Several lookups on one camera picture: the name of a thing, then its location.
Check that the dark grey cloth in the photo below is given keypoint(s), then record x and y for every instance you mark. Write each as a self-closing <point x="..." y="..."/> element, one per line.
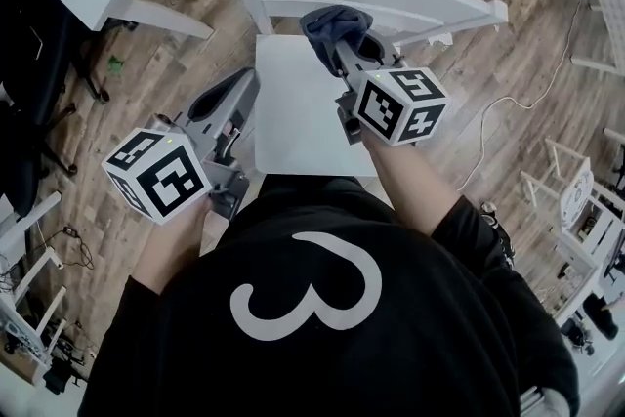
<point x="332" y="22"/>

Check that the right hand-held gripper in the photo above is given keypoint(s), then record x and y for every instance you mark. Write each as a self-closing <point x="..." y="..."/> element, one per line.
<point x="390" y="105"/>

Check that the white shelf frame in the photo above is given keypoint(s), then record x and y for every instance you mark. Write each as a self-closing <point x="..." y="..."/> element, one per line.
<point x="29" y="268"/>

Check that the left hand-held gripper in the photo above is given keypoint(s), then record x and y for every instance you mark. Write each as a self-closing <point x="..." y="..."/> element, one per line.
<point x="168" y="176"/>

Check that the person's left forearm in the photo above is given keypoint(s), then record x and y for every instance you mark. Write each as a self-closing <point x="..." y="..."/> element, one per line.
<point x="168" y="249"/>

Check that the white wooden chair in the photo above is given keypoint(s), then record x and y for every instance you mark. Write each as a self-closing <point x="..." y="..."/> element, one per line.
<point x="303" y="112"/>

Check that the person's right forearm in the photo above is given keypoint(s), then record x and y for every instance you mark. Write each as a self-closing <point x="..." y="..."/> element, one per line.
<point x="415" y="180"/>

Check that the person's black printed shirt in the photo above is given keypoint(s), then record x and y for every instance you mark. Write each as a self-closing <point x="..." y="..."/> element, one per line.
<point x="317" y="337"/>

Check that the white slatted chair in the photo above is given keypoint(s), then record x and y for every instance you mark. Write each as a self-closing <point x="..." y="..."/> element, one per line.
<point x="578" y="210"/>

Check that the black office chair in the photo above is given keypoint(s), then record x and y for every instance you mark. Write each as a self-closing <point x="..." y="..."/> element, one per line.
<point x="34" y="63"/>

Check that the small green scrap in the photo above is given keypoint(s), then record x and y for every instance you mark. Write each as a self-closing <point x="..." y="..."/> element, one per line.
<point x="115" y="66"/>

